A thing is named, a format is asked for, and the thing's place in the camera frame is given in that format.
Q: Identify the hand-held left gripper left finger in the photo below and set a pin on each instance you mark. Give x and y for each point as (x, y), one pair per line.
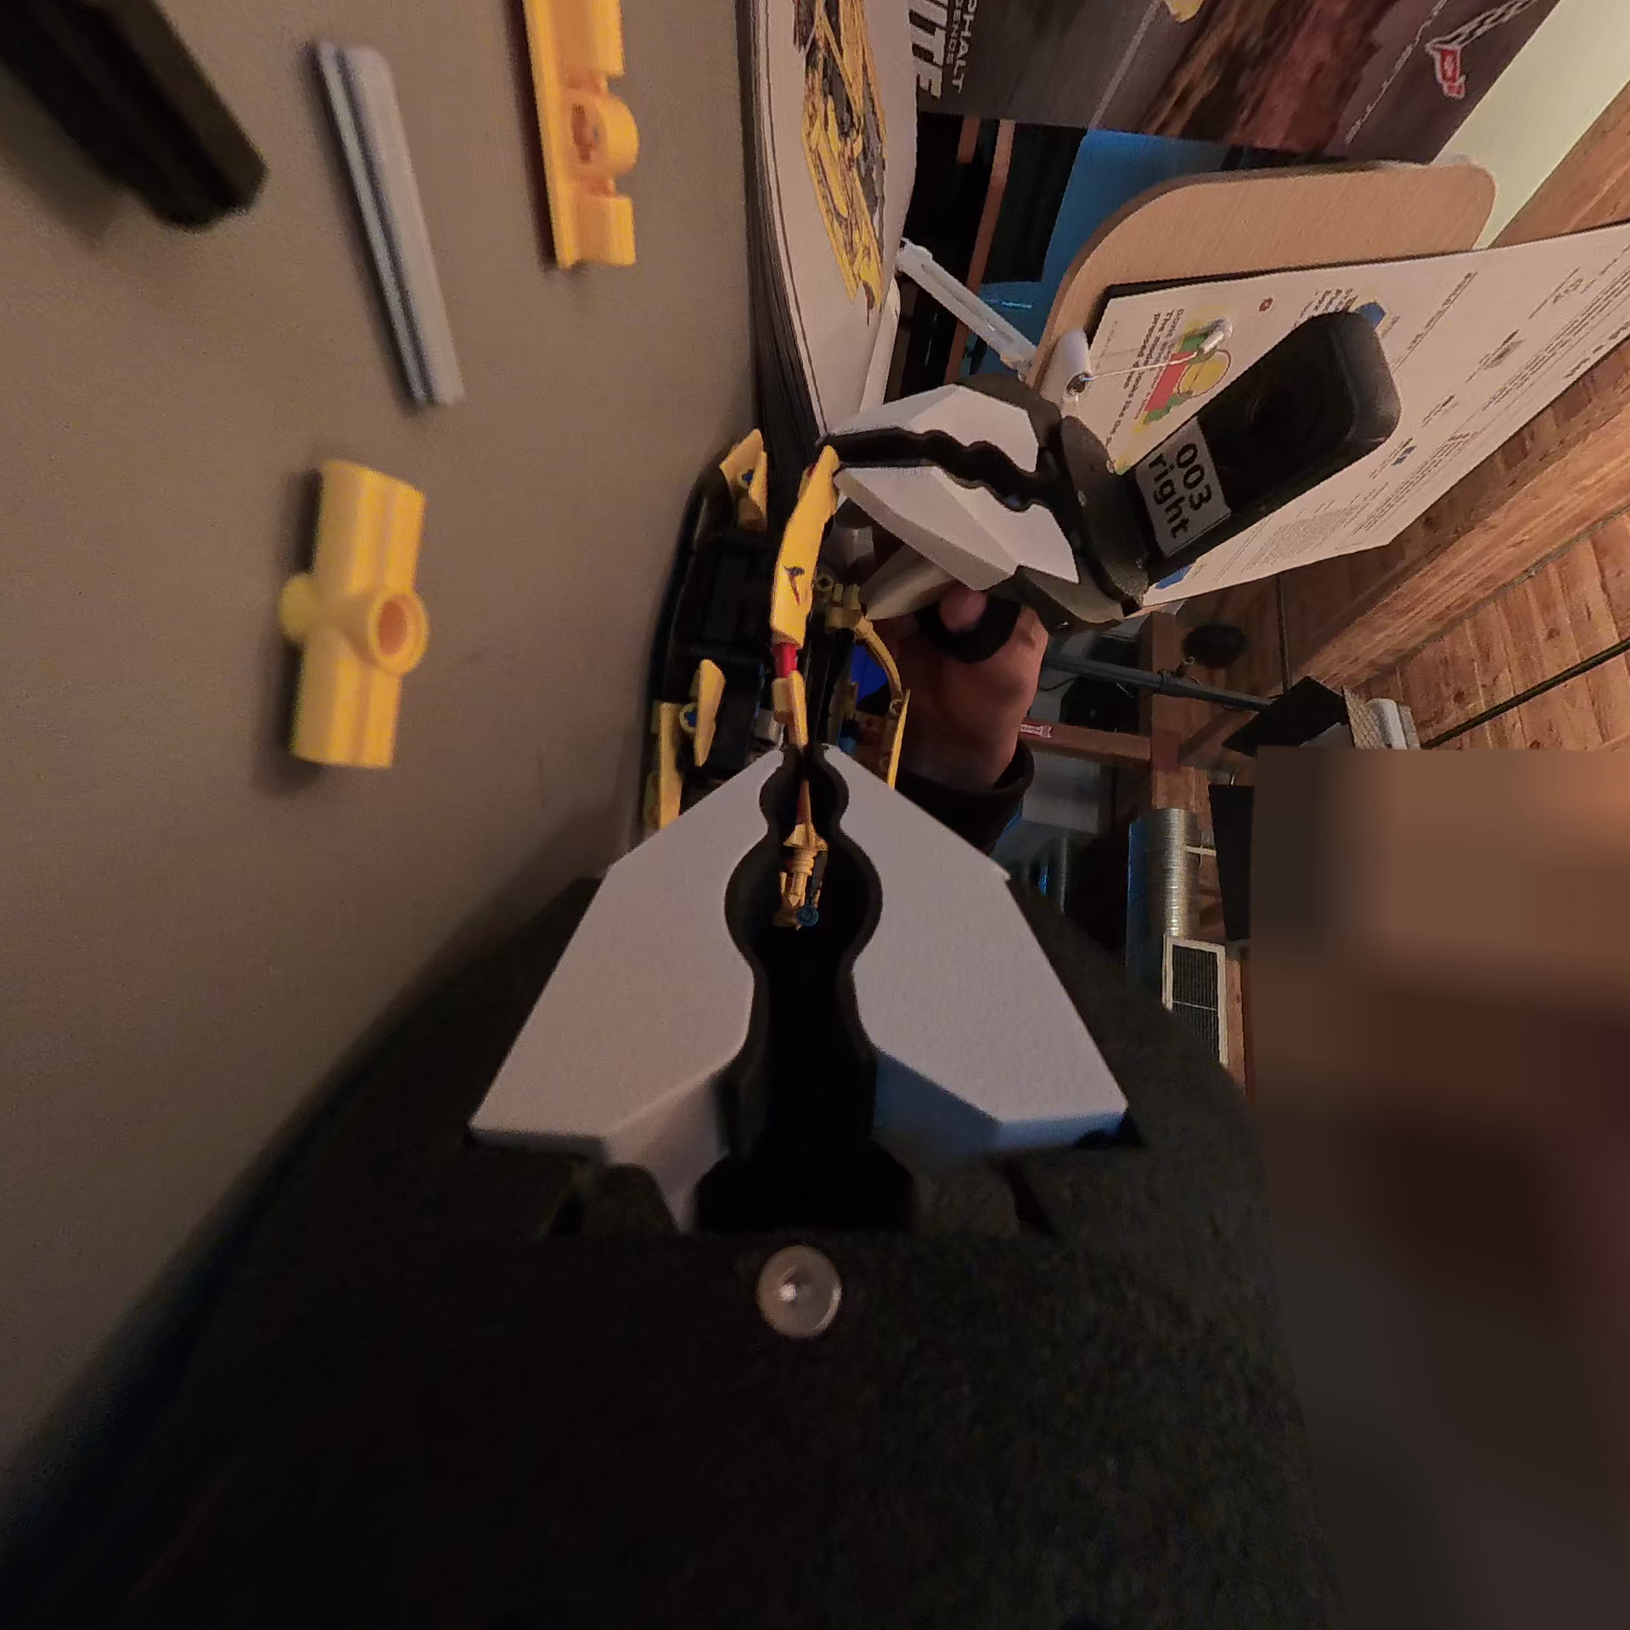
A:
(612, 1005)

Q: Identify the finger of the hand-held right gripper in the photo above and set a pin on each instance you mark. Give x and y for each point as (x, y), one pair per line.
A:
(968, 528)
(955, 414)

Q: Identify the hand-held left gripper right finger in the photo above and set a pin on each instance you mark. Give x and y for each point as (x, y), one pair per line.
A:
(994, 1005)

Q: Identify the yellow arrow panel assembly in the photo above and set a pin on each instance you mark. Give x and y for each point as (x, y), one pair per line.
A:
(802, 560)

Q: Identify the yellow connector brick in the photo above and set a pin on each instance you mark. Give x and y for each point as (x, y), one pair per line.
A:
(790, 706)

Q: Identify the person's right hand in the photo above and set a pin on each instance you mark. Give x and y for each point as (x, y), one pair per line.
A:
(968, 713)

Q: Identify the white air vent grille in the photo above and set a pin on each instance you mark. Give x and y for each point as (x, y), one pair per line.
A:
(1197, 1000)

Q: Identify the white printed instruction sheet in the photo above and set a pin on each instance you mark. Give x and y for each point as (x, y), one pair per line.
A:
(1503, 357)

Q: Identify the yellow toy car model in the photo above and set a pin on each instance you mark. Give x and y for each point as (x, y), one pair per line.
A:
(714, 598)

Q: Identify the blue plastic bin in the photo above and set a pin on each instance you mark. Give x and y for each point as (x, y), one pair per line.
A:
(1121, 165)

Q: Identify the open instruction booklet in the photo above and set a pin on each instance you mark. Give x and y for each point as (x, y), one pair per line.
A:
(827, 127)

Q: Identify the black toy car box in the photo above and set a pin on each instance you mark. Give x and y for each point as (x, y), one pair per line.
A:
(1146, 63)

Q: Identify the silver ventilation duct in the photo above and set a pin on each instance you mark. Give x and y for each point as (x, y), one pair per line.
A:
(1158, 878)

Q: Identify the black metal post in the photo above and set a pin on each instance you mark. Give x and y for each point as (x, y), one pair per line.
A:
(1146, 681)

